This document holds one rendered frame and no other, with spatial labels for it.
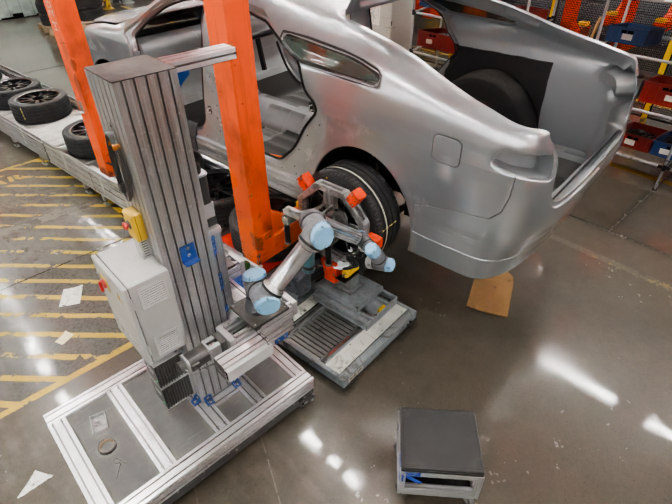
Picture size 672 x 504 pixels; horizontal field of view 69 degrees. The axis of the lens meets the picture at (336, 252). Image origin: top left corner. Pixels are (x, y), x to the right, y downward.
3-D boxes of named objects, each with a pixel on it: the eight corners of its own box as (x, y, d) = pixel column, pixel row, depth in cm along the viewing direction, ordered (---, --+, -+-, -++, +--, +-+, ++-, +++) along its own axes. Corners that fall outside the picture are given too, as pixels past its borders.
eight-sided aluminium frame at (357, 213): (368, 271, 312) (371, 198, 279) (362, 277, 308) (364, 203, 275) (306, 240, 340) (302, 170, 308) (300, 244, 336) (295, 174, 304)
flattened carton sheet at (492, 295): (515, 274, 399) (516, 271, 396) (507, 318, 358) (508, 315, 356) (477, 265, 408) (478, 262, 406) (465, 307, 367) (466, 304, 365)
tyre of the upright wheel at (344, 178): (313, 158, 334) (336, 243, 361) (289, 170, 320) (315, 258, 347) (390, 157, 289) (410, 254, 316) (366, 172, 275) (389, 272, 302)
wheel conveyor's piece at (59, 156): (170, 170, 549) (162, 138, 526) (98, 201, 497) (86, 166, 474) (123, 146, 601) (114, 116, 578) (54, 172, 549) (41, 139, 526)
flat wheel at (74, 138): (140, 134, 564) (135, 114, 550) (120, 160, 512) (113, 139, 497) (84, 134, 565) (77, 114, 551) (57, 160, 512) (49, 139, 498)
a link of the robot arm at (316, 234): (261, 302, 244) (328, 217, 232) (271, 321, 233) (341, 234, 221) (242, 295, 236) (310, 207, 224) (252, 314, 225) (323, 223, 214)
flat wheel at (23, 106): (31, 105, 642) (24, 87, 628) (81, 105, 642) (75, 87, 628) (4, 125, 589) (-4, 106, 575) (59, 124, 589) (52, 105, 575)
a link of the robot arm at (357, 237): (287, 217, 235) (357, 245, 266) (295, 228, 228) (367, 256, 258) (300, 197, 232) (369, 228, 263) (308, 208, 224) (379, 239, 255)
